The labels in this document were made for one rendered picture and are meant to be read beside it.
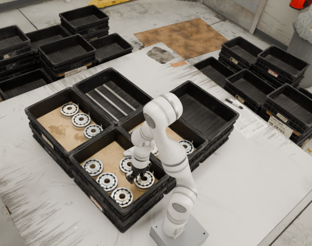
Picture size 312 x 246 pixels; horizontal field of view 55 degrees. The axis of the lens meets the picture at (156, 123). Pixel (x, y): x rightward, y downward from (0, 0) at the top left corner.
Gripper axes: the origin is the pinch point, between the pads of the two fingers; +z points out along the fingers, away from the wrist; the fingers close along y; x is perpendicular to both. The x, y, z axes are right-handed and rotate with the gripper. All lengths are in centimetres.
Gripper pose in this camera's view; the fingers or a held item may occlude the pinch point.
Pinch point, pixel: (136, 177)
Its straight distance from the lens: 147.0
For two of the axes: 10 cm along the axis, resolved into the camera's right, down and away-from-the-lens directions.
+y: 7.7, -3.9, 5.0
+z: -1.5, 6.6, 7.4
